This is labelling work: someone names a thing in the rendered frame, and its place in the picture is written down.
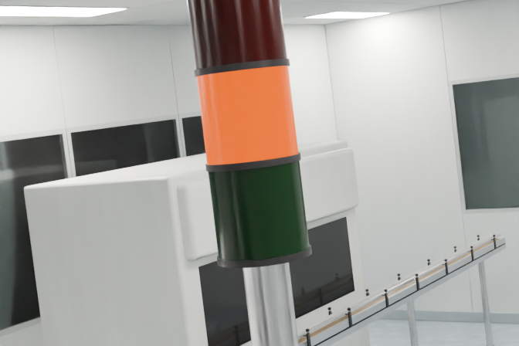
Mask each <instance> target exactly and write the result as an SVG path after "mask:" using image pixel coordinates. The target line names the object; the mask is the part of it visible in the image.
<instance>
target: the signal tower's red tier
mask: <svg viewBox="0 0 519 346"><path fill-rule="evenodd" d="M187 2H188V13H189V20H190V27H191V34H192V45H193V52H194V59H195V69H196V70H197V69H201V68H206V67H211V66H221V65H228V64H233V63H246V62H253V61H260V60H269V59H287V48H286V42H285V35H284V28H283V15H282V8H281V1H280V0H187Z"/></svg>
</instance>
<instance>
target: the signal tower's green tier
mask: <svg viewBox="0 0 519 346"><path fill-rule="evenodd" d="M209 184H210V192H211V198H212V210H213V216H214V223H215V235H216V242H217V248H218V254H219V258H220V259H221V260H232V261H243V260H262V259H269V258H274V257H279V256H287V255H290V254H294V253H299V252H302V251H304V250H306V249H308V248H309V247H310V246H309V239H308V232H307V220H306V213H305V206H304V194H303V187H302V180H301V173H300V161H296V162H293V163H289V164H284V165H276V166H270V167H265V168H253V169H246V170H238V171H217V172H209Z"/></svg>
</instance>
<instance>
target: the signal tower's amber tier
mask: <svg viewBox="0 0 519 346"><path fill-rule="evenodd" d="M197 84H198V96H199V103H200V109H201V115H202V128H203V134H204V141H205V153H206V160H207V165H225V164H235V163H243V162H250V161H262V160H268V159H274V158H282V157H287V156H291V155H295V154H298V146H297V134H296V128H295V120H294V114H293V101H292V94H291V87H290V74H289V68H288V66H272V67H263V68H256V69H249V70H237V71H230V72H224V73H213V74H208V75H203V76H197Z"/></svg>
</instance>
